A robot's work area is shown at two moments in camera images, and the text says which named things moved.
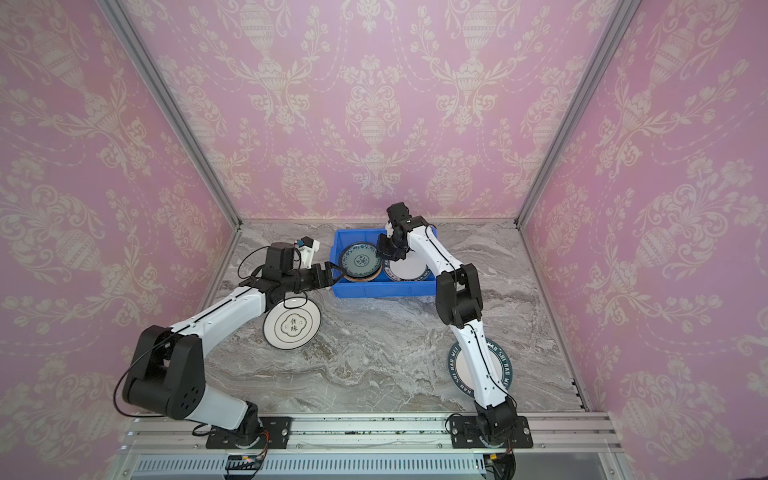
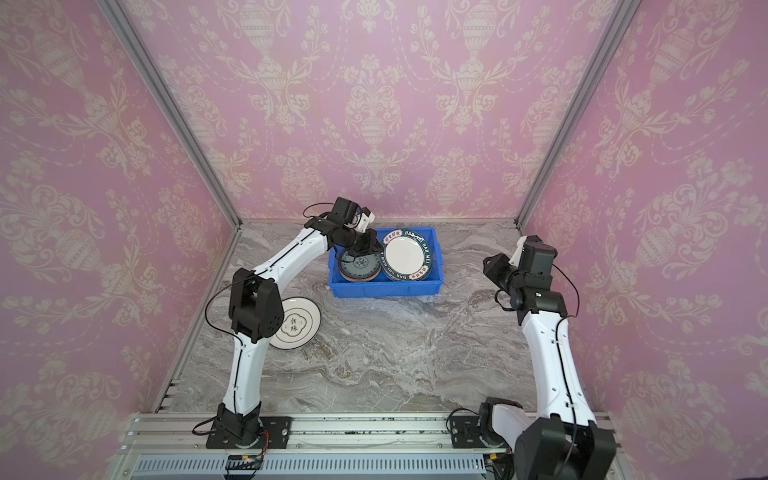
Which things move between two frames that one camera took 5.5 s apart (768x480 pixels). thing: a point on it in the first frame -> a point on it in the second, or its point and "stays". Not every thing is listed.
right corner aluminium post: x=622 y=15 stays
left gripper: x=327 y=279 -> x=368 y=239
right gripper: x=391 y=243 -> x=496 y=267
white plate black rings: x=291 y=322 stays
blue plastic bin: x=383 y=286 stays
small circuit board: x=245 y=461 stays
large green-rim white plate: x=458 y=370 -> x=405 y=254
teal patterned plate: x=360 y=259 stays
